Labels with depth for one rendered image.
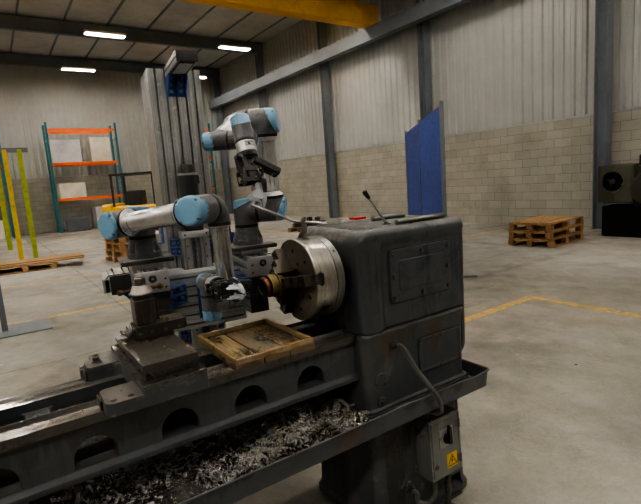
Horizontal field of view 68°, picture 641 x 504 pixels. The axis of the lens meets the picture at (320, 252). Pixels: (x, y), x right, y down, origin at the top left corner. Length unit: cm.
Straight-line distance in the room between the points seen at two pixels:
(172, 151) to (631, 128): 1030
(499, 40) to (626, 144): 408
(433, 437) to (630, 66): 1051
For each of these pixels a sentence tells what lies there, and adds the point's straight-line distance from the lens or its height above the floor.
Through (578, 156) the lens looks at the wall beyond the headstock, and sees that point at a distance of 1218.
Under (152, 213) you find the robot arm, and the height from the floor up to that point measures 137.
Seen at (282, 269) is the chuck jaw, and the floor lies 113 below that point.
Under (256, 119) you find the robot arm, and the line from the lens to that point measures 230.
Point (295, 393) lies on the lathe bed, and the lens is 176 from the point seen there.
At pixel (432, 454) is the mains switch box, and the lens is 217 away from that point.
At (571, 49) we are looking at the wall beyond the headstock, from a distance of 1253.
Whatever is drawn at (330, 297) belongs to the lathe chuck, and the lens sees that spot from 175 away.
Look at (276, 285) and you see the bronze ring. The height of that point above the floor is 108.
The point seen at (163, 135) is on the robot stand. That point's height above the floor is 172.
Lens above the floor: 145
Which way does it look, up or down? 9 degrees down
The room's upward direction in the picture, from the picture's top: 4 degrees counter-clockwise
